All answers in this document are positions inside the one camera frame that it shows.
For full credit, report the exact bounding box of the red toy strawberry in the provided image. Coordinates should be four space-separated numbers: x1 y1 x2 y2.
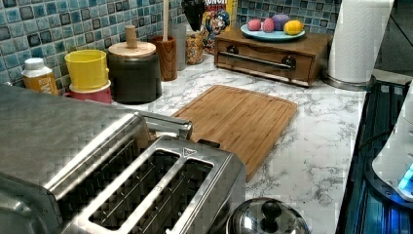
247 19 261 31

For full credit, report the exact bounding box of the steel pot lid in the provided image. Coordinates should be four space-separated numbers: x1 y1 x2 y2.
225 197 311 234

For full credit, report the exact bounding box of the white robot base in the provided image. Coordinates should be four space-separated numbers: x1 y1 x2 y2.
372 85 413 202

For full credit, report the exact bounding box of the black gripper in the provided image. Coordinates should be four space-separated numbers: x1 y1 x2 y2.
181 0 205 31

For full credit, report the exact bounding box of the black canister with wooden lid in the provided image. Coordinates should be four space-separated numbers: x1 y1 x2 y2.
108 25 162 104

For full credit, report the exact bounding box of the frosted plastic cup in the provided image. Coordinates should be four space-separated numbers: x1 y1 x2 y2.
170 23 186 71

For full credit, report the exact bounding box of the white paper towel roll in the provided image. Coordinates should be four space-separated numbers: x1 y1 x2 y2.
322 0 394 91

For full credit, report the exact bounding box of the silver two-slot toaster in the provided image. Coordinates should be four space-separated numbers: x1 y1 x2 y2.
59 135 247 234

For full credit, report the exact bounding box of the yellow cereal box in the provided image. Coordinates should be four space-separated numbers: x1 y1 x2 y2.
201 0 238 54

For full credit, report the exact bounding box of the wooden cutting board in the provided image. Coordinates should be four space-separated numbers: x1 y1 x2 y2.
173 85 297 179

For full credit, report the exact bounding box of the silver toaster oven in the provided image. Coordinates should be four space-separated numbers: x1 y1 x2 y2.
0 86 149 234

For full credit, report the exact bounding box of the yellow plastic cup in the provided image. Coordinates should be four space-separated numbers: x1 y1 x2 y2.
64 50 109 91

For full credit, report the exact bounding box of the pink toy strawberry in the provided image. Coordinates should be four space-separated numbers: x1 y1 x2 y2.
262 18 275 33

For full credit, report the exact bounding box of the brown wooden utensil cup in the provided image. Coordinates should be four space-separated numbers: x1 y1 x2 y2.
151 36 177 82

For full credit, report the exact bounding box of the clear cereal jar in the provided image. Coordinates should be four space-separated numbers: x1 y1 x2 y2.
185 31 204 65

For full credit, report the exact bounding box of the yellow toy lemon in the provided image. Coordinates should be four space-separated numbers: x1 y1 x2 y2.
283 19 304 35

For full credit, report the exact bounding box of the purple toy fruit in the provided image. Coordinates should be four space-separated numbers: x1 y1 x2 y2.
272 14 290 31

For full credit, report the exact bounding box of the wooden drawer box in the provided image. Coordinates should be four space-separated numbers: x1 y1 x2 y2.
214 29 332 88

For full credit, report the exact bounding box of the light blue plate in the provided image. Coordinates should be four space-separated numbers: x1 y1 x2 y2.
241 24 306 42

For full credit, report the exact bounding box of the orange bottle white cap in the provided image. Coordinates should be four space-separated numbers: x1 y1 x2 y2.
21 58 58 96

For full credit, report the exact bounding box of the wooden utensil handle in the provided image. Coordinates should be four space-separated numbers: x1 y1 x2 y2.
163 0 169 42

